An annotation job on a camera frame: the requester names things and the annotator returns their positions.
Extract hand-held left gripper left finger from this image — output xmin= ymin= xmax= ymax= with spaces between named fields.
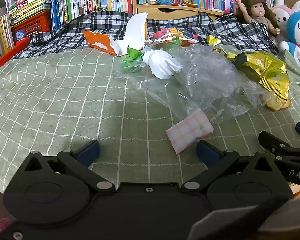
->
xmin=23 ymin=140 xmax=116 ymax=193

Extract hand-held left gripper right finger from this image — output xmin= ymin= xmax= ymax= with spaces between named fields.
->
xmin=182 ymin=140 xmax=275 ymax=193

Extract pink checked tissue packet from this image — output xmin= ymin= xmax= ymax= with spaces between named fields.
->
xmin=166 ymin=108 xmax=215 ymax=154

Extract pink macaron snack packet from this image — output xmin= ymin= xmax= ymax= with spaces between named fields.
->
xmin=154 ymin=22 xmax=199 ymax=47

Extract row of thin pale books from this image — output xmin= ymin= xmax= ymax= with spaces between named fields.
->
xmin=0 ymin=12 xmax=15 ymax=65

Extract stack of lying books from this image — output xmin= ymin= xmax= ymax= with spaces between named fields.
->
xmin=5 ymin=0 xmax=52 ymax=27

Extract round brown biscuit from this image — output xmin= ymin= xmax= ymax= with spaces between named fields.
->
xmin=262 ymin=94 xmax=292 ymax=112

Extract green grid bedsheet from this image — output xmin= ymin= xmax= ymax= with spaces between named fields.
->
xmin=0 ymin=44 xmax=300 ymax=194

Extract large gold snack bag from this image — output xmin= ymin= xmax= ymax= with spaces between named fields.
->
xmin=226 ymin=51 xmax=290 ymax=105

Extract clear plastic bag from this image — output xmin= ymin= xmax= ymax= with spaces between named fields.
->
xmin=129 ymin=44 xmax=268 ymax=120

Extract crumpled green plastic wrapper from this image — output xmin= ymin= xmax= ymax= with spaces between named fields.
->
xmin=120 ymin=54 xmax=147 ymax=73

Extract white cloth glove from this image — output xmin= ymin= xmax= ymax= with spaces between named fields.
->
xmin=142 ymin=50 xmax=183 ymax=80

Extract orange tissue box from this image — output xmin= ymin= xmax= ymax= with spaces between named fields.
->
xmin=82 ymin=21 xmax=148 ymax=57

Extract pink bunny plush toy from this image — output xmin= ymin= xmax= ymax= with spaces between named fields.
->
xmin=271 ymin=0 xmax=300 ymax=43

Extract small gold wrapper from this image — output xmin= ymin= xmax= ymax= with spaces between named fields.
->
xmin=206 ymin=35 xmax=224 ymax=47

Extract black white plaid blanket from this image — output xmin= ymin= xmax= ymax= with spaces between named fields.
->
xmin=11 ymin=12 xmax=279 ymax=60

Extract red plastic tray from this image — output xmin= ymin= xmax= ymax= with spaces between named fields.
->
xmin=0 ymin=36 xmax=32 ymax=77

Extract brown-haired doll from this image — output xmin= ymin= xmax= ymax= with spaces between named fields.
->
xmin=236 ymin=0 xmax=281 ymax=40

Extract blue round tin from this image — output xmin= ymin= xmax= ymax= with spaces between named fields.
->
xmin=12 ymin=30 xmax=27 ymax=42

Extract red plastic crate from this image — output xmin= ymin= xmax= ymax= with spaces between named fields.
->
xmin=11 ymin=10 xmax=52 ymax=40

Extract wooden drawer organizer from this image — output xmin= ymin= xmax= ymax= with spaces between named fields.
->
xmin=133 ymin=0 xmax=225 ymax=20

